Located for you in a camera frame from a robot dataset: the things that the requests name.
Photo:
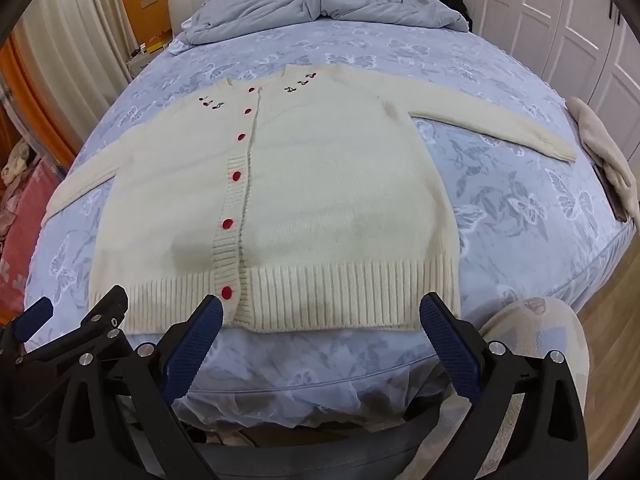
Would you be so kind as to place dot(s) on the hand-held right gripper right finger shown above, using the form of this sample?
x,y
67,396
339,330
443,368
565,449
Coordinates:
x,y
450,350

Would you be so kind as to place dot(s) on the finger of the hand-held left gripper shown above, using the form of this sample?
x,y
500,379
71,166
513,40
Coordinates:
x,y
32,312
107,305

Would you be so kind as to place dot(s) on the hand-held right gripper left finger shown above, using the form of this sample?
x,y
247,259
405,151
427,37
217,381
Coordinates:
x,y
195,340

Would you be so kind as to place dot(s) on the cream knit cardigan red buttons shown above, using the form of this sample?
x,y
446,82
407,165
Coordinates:
x,y
325,185

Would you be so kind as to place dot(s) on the pink floral blanket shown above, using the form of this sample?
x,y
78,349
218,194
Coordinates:
x,y
25,240

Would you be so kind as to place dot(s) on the person's leg in beige pants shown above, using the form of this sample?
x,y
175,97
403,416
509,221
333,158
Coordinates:
x,y
540,325

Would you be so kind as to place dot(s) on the cream crumpled cloth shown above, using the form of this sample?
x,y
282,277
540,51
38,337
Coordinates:
x,y
15,162

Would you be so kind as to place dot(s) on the bed with blue butterfly sheet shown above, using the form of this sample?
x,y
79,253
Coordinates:
x,y
500,185

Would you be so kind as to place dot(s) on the orange curtain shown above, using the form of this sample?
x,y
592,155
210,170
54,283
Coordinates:
x,y
35,110

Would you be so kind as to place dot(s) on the white nightstand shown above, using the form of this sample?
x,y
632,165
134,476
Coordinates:
x,y
142,60

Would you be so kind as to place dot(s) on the beige folded cloth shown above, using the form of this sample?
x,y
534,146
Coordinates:
x,y
600,145

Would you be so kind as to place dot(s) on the yellow box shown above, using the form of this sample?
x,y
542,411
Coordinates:
x,y
159,42

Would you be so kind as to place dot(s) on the cream curtain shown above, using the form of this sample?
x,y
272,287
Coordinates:
x,y
65,35

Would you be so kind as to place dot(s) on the black bag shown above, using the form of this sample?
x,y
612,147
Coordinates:
x,y
454,2

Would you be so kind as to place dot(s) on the grey-blue duvet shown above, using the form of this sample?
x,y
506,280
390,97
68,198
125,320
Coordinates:
x,y
300,5

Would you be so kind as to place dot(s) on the white wardrobe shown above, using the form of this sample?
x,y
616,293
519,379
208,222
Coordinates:
x,y
550,10

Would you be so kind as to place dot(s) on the white wall socket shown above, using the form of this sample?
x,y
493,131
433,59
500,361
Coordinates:
x,y
148,1

